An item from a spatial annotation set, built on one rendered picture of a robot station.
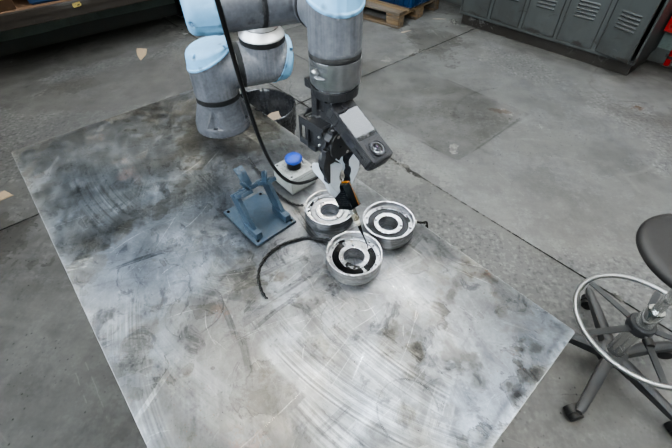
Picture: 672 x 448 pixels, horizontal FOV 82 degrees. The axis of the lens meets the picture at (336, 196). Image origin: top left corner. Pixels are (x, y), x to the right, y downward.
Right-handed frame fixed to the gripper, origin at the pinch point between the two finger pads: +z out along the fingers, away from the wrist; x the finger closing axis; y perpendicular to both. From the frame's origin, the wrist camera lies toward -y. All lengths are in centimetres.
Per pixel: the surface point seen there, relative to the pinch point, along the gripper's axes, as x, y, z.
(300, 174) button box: -3.3, 17.2, 8.8
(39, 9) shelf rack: -10, 338, 49
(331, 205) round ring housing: -3.2, 6.7, 11.0
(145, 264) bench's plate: 32.3, 20.8, 13.3
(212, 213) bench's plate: 15.9, 24.3, 13.4
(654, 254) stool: -66, -47, 32
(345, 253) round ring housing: 3.5, -4.6, 11.2
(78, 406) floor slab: 68, 56, 93
